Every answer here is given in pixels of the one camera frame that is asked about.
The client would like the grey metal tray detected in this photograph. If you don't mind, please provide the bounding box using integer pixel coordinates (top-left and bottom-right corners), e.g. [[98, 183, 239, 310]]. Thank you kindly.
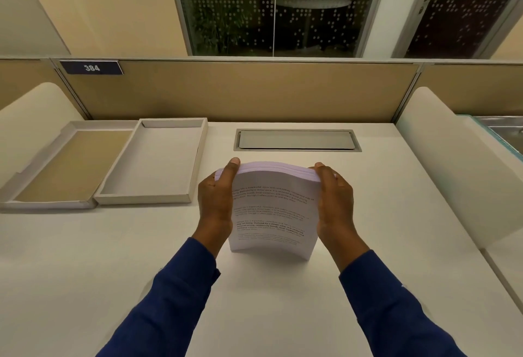
[[458, 115, 523, 161]]

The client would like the grey desk cable hatch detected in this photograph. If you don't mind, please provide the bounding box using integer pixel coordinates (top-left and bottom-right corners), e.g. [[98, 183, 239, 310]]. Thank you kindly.
[[233, 129, 363, 152]]

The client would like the stack of printed white paper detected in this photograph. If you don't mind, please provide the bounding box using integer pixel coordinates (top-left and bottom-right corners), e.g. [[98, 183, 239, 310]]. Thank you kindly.
[[214, 161, 338, 262]]

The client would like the glass door with handle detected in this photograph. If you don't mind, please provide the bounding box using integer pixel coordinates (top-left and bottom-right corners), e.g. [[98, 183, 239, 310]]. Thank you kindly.
[[392, 0, 523, 59]]

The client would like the person's left forearm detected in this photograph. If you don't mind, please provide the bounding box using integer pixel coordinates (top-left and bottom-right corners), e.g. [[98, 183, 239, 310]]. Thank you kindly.
[[96, 233, 233, 357]]

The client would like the person's left hand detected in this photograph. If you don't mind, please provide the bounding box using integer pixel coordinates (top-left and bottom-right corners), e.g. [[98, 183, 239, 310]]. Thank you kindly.
[[192, 157, 241, 246]]

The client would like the person's right forearm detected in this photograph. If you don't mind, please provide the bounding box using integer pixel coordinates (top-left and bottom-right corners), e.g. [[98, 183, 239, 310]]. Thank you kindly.
[[327, 231, 466, 357]]

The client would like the round table behind glass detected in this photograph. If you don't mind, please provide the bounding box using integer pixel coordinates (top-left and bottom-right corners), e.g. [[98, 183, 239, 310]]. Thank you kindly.
[[275, 0, 352, 50]]

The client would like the white box tray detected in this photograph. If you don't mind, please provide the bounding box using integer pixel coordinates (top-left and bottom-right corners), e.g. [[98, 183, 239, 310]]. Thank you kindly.
[[94, 118, 209, 205]]

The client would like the green plant behind glass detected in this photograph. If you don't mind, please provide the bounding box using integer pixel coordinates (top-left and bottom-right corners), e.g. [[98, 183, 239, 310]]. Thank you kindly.
[[191, 1, 250, 56]]

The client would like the white box lid brown inside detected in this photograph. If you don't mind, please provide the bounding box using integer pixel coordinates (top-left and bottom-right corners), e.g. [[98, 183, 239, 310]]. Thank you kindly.
[[0, 120, 139, 210]]

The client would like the person's right hand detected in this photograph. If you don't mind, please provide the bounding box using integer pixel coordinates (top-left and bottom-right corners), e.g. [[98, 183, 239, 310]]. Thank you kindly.
[[313, 162, 360, 252]]

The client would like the white curved desk divider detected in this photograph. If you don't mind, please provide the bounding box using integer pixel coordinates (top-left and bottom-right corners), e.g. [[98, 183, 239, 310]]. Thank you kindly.
[[395, 86, 523, 249], [0, 82, 85, 187]]

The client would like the dark blue number plate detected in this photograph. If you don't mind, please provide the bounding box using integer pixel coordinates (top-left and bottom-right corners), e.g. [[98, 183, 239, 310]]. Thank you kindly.
[[60, 60, 124, 75]]

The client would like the dotted glass window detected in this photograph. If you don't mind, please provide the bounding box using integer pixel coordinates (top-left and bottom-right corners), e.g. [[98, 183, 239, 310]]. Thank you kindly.
[[167, 0, 394, 58]]

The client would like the beige desk partition panel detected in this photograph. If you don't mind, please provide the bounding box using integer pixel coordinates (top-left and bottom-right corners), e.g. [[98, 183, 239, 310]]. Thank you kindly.
[[0, 58, 523, 123]]

